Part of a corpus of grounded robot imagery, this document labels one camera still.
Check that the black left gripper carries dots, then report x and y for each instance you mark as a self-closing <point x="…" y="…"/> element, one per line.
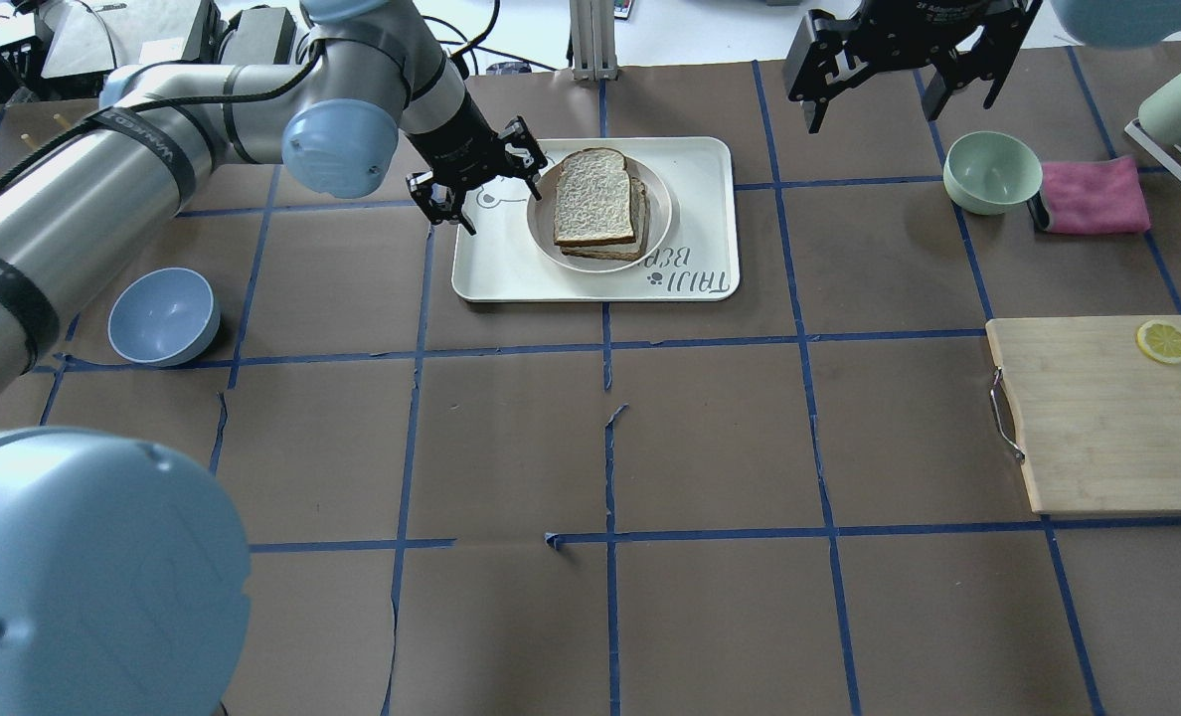
<point x="454" y="136"/>

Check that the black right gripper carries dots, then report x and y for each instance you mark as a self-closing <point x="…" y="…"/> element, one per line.
<point x="904" y="28"/>

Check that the cream round plate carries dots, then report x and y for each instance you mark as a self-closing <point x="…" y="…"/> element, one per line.
<point x="540" y="220"/>

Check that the bread slice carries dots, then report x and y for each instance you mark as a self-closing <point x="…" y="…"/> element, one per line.
<point x="625" y="250"/>
<point x="592" y="194"/>

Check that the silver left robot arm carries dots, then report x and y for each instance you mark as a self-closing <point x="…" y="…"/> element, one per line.
<point x="123" y="563"/>

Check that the light green bowl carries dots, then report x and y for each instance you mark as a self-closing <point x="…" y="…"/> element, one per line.
<point x="989" y="173"/>

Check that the pink cloth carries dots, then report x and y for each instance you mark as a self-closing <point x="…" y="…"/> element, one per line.
<point x="1090" y="198"/>

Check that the cream rectangular bear tray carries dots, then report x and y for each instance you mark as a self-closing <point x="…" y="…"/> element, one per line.
<point x="699" y="263"/>

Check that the black power adapter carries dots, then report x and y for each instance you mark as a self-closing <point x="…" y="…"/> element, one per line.
<point x="261" y="35"/>

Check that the blue bowl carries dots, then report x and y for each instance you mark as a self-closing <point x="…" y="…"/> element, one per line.
<point x="166" y="318"/>

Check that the lemon slice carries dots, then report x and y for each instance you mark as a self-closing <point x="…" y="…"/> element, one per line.
<point x="1159" y="341"/>

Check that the wooden cutting board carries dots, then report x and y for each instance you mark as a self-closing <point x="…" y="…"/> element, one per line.
<point x="1095" y="423"/>

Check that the wooden cup rack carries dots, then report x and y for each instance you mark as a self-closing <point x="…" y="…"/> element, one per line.
<point x="25" y="128"/>

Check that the black computer box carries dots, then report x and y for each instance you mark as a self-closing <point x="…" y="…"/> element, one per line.
<point x="92" y="38"/>

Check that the aluminium frame post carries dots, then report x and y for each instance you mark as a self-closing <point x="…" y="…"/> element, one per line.
<point x="593" y="37"/>

